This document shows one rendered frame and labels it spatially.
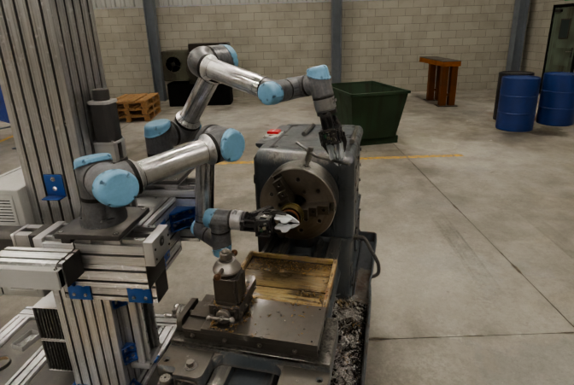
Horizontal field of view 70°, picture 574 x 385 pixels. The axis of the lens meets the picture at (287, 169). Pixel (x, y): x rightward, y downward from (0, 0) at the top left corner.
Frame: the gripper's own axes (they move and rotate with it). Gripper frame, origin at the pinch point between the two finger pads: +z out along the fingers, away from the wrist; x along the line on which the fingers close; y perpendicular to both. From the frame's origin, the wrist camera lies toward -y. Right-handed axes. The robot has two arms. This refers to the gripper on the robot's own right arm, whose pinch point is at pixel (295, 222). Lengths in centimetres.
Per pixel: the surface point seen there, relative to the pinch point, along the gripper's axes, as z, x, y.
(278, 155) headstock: -15.0, 15.4, -32.1
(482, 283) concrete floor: 102, -108, -141
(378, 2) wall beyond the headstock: -7, 128, -1051
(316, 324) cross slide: 14.5, -11.0, 40.6
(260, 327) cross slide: -0.6, -11.0, 44.7
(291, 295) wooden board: 1.8, -19.5, 17.6
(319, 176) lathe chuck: 6.2, 12.6, -16.4
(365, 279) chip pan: 24, -54, -49
